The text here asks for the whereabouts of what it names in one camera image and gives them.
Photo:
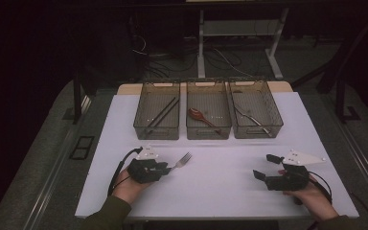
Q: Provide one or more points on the brown wooden spoon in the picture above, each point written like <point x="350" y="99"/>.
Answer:
<point x="196" y="114"/>

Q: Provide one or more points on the white table cover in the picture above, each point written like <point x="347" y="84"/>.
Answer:
<point x="220" y="198"/>

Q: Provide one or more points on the black metal stand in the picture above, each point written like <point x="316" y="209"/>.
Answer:
<point x="340" y="96"/>

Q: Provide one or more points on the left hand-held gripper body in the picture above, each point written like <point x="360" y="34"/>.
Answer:
<point x="143" y="171"/>

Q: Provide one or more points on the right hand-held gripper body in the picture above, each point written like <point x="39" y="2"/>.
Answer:
<point x="289" y="180"/>

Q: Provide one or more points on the clear brown plastic bin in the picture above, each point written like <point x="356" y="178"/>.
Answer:
<point x="208" y="99"/>
<point x="157" y="96"/>
<point x="262" y="102"/>

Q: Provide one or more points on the person's left hand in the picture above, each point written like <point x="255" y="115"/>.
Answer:
<point x="127" y="188"/>

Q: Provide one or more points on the person's right hand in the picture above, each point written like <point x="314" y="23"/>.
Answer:
<point x="316" y="201"/>

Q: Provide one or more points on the silver metal knife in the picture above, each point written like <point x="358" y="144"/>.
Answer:
<point x="252" y="119"/>

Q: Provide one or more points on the white metal desk frame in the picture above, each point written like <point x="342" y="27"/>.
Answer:
<point x="201" y="48"/>

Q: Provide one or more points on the silver metal fork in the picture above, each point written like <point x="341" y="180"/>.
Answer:
<point x="183" y="160"/>

